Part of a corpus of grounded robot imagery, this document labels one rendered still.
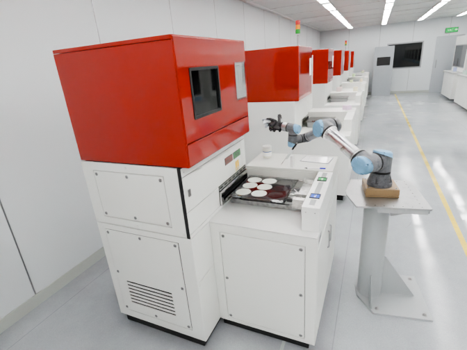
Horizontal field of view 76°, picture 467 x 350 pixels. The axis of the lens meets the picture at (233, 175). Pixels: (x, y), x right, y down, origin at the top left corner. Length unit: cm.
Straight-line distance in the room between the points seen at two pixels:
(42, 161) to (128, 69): 143
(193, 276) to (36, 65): 195
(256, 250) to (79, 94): 127
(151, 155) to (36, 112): 137
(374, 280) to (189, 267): 134
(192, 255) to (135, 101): 86
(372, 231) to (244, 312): 99
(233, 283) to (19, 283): 166
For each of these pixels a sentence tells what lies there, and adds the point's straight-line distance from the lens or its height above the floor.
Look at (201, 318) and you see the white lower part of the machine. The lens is 200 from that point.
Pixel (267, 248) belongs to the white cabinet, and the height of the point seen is 71.
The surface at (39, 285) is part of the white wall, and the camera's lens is 298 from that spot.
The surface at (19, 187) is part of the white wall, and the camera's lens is 270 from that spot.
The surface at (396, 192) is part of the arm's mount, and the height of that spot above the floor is 86.
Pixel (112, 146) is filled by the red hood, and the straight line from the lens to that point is 173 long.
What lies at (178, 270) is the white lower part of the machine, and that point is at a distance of 183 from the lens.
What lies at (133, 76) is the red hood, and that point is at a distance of 153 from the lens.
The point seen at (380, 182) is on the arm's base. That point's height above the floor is 91.
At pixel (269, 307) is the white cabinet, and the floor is 28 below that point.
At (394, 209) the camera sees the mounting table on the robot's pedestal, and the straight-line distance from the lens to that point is 200.
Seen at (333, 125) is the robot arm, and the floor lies 124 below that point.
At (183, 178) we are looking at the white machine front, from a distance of 151.
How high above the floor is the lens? 168
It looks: 20 degrees down
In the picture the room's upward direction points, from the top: 5 degrees counter-clockwise
